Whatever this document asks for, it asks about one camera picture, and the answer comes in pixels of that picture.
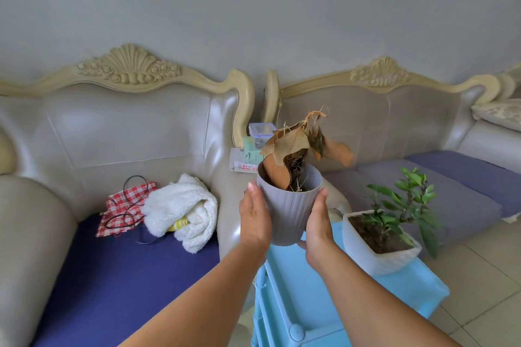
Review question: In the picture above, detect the person's right hand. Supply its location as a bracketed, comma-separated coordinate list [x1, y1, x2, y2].
[296, 187, 335, 272]

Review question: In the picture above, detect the person's left hand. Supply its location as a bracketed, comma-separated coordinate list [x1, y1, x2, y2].
[239, 181, 273, 250]

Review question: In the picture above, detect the grey ribbed plastic flower pot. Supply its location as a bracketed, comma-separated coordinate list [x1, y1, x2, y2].
[256, 160, 323, 247]

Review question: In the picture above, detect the person's left forearm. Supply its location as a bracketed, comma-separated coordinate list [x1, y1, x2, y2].
[116, 237, 270, 347]

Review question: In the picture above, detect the person's right forearm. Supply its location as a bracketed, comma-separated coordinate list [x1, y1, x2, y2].
[307, 243, 462, 347]

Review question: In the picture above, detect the white flat box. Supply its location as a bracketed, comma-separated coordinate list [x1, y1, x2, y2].
[229, 147, 261, 173]

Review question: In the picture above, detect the green tissue pack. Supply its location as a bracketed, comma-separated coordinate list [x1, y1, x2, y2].
[243, 136, 268, 165]

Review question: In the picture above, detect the withered brown plant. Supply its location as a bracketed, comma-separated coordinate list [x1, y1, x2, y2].
[260, 106, 355, 192]

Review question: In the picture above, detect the clear plastic container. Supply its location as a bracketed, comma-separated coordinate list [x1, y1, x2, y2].
[249, 122, 277, 142]

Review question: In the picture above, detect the white square flower pot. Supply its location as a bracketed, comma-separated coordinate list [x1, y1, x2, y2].
[342, 209, 422, 277]

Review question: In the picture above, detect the white fluffy towel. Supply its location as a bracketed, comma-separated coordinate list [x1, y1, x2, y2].
[142, 173, 219, 255]

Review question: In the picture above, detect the yellow bottle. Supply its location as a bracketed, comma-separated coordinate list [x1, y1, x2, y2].
[168, 216, 190, 233]

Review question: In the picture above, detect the green leafy plant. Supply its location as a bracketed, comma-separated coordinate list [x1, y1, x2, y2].
[360, 167, 442, 259]

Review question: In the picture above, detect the beige leather sofa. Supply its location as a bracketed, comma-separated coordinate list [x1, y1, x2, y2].
[262, 56, 521, 258]

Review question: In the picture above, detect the red checkered cloth bag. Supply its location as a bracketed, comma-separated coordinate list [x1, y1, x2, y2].
[96, 175, 158, 238]

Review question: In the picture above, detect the grey blue seat cover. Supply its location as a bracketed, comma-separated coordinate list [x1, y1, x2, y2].
[322, 150, 521, 252]

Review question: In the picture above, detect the dark blue seat cushion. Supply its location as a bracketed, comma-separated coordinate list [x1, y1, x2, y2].
[32, 213, 221, 347]

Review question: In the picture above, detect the beige leather armchair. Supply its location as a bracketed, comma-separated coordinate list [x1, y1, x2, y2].
[0, 43, 256, 347]

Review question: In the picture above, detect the beige patterned pillow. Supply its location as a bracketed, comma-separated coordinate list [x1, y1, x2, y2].
[471, 99, 521, 133]

